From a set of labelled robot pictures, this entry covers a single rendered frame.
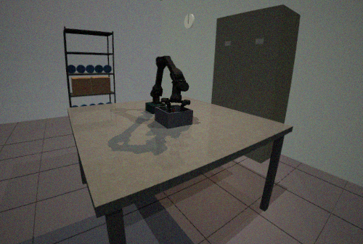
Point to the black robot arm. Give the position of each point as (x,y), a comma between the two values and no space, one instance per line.
(178,80)

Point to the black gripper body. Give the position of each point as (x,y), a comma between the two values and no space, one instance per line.
(183,102)

